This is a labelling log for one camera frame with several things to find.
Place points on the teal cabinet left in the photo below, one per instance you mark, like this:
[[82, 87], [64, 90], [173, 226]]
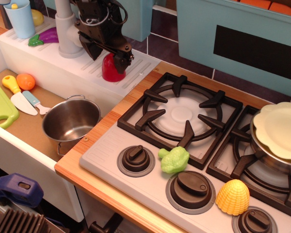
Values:
[[138, 24]]

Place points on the green toy broccoli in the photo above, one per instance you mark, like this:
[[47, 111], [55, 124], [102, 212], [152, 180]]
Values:
[[175, 160]]

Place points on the blue handled toy spatula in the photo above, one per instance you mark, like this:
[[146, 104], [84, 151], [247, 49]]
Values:
[[35, 102]]

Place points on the brown stove knob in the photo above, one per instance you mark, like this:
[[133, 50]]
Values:
[[190, 192], [136, 161], [254, 220]]

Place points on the yellow handled toy knife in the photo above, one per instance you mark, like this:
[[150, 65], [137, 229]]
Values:
[[18, 99]]

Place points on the middle brown stove knob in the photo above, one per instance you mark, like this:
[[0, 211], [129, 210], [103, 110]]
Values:
[[190, 192]]

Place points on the black burner grate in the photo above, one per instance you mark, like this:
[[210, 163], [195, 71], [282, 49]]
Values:
[[176, 112], [235, 159]]

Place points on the stainless steel pot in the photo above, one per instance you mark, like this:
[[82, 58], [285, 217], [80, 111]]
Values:
[[68, 122]]

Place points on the yellow toy corn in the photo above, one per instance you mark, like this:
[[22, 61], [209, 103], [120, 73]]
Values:
[[233, 198]]

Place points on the yellow toy lemon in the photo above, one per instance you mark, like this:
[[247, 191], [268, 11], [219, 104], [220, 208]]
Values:
[[37, 17]]

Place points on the blue plastic clamp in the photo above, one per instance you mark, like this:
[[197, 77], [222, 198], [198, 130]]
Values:
[[21, 190]]

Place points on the left brown stove knob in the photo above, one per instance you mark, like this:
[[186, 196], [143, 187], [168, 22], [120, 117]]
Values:
[[136, 161]]

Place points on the pale yellow flower plate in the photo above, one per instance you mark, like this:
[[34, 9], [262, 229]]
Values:
[[273, 128]]

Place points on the purple toy eggplant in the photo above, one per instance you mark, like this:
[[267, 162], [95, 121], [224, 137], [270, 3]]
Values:
[[48, 36]]

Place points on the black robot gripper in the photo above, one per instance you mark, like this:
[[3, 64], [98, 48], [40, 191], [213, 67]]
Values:
[[100, 28]]

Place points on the right brown stove knob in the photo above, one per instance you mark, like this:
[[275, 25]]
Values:
[[254, 220]]

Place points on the black ribbed heat sink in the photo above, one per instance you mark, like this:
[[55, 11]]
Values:
[[21, 222]]

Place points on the steel pan on burner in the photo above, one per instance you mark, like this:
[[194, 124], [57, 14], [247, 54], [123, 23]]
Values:
[[263, 153]]

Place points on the green toy cutting board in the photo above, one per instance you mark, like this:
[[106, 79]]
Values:
[[8, 112]]

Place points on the light blue plastic cup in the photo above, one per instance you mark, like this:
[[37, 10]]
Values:
[[20, 16]]

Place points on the left black burner grate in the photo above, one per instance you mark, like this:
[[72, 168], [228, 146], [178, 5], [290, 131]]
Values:
[[176, 112]]

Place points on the right black burner grate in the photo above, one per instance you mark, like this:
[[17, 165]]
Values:
[[235, 159]]

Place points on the orange toy fruit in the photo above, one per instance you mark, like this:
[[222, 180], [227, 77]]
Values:
[[25, 81]]

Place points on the white toy faucet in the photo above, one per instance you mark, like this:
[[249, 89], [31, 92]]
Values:
[[69, 42]]

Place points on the dark oven door handle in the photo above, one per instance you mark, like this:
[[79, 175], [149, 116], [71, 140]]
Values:
[[110, 227]]

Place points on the teal toy microwave cabinet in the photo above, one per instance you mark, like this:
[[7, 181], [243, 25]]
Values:
[[251, 43]]

